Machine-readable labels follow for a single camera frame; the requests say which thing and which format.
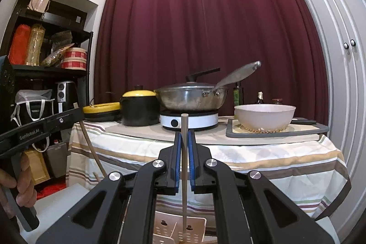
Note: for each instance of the black flat box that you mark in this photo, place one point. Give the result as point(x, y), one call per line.
point(65, 16)

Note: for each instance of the dark red curtain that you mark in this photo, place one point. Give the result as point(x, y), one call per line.
point(200, 18)

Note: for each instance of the brown paper gift bag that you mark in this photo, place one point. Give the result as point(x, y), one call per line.
point(40, 2)

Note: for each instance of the woven placemat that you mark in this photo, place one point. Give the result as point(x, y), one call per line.
point(237, 128)

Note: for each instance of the grey bin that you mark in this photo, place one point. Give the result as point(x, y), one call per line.
point(57, 159)

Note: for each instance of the red striped round tin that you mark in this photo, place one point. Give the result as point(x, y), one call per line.
point(74, 59)

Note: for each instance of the colourful snack packet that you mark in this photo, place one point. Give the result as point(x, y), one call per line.
point(53, 56)

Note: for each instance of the red rug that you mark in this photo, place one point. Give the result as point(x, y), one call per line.
point(51, 188)

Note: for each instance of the black air fryer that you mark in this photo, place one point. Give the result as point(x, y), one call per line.
point(65, 92)

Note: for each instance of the person's left hand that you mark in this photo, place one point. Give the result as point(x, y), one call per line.
point(27, 181)

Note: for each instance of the red package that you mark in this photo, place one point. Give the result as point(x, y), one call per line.
point(18, 45)

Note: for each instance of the dark sauce bottle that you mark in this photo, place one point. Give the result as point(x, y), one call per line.
point(259, 101)

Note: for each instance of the beige table mat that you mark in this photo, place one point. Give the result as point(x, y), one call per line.
point(137, 132)

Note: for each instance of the steel frying pan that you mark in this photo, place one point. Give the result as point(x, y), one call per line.
point(183, 99)

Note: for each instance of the grey tray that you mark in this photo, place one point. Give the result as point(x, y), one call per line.
point(308, 129)

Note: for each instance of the black metal shelf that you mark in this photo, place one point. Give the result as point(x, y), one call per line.
point(48, 69)

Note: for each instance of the black round wardrobe knob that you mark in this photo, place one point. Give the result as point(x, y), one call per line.
point(353, 43)
point(346, 46)

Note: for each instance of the white bowl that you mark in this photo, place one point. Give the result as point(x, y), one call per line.
point(264, 116)

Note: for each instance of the dark snack bag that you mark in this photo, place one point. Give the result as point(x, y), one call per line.
point(61, 39)

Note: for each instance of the white perforated plastic basket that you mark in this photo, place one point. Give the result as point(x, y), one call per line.
point(197, 232)

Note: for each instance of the green olive oil bottle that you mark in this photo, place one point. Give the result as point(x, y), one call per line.
point(238, 96)

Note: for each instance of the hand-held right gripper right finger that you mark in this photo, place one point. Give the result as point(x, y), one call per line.
point(191, 161)

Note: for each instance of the yellow black flat pan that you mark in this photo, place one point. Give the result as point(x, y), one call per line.
point(100, 111)

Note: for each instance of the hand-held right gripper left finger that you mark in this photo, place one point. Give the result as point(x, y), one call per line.
point(177, 158)

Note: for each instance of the black pot with yellow lid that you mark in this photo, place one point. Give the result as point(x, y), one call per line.
point(140, 112)

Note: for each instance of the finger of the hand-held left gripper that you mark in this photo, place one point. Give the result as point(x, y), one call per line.
point(43, 126)

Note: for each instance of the white wardrobe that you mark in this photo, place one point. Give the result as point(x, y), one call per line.
point(343, 89)

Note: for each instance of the white induction cooker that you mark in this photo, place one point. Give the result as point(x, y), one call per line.
point(200, 119)

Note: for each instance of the jar with red lid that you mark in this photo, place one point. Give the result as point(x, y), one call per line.
point(277, 101)

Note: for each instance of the striped tablecloth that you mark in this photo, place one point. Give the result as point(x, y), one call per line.
point(257, 155)

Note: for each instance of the gold package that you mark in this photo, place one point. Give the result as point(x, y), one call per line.
point(35, 45)

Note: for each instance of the light wooden chopstick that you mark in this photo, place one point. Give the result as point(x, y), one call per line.
point(91, 148)
point(184, 146)
point(96, 176)

